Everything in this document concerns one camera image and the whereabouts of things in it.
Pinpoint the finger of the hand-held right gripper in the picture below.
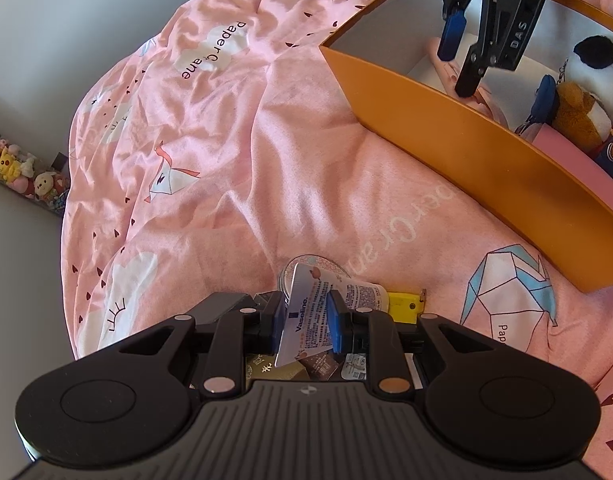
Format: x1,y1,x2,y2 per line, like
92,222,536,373
453,0,509,99
435,0,479,61

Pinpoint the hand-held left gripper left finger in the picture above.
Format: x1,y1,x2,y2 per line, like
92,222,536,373
119,290,287,397

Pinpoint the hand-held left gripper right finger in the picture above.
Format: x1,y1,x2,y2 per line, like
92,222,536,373
325,287,492,396

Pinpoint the white lotion tube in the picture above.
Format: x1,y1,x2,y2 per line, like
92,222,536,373
275,262,389,368

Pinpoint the pink tube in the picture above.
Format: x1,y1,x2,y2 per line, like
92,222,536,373
426,40,512,123

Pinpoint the white charger plug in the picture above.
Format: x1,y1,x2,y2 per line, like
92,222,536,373
342,352,369,382

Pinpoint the yellow tape measure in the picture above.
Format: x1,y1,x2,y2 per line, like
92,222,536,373
387,287,429,322

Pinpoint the orange storage box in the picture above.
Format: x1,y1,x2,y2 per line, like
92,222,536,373
319,0,613,293

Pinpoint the brown patterned packet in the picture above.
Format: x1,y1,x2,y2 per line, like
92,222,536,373
299,352,344,378

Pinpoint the brown cardboard box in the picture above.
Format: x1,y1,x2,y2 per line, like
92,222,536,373
244,355,309,381

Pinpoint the grey box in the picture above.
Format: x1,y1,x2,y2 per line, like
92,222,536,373
191,291,257,321

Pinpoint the round patterned compact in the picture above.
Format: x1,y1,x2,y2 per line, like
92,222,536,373
279,255,354,301

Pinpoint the black white plush toy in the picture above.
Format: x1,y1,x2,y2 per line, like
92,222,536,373
569,35,613,131

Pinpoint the brown bear plush toy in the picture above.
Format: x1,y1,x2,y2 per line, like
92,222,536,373
551,82,613,191

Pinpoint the pink printed blanket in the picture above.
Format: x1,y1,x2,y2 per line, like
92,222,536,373
61,0,613,461

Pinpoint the row of small plush toys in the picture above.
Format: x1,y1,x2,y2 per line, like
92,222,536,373
0,125,71,217

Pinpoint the blue keychain pouch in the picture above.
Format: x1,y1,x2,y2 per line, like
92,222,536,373
516,74,557,136

